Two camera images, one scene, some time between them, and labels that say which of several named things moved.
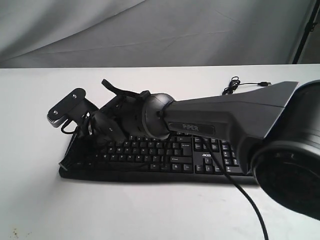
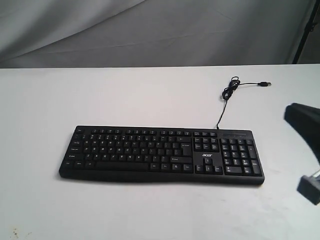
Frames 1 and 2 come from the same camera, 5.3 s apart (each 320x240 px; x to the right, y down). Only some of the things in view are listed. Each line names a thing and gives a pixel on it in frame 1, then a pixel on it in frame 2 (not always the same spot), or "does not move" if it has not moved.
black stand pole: [309, 28] does not move
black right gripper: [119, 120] to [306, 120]
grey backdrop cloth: [93, 33] does not move
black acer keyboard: [93, 154] does not move
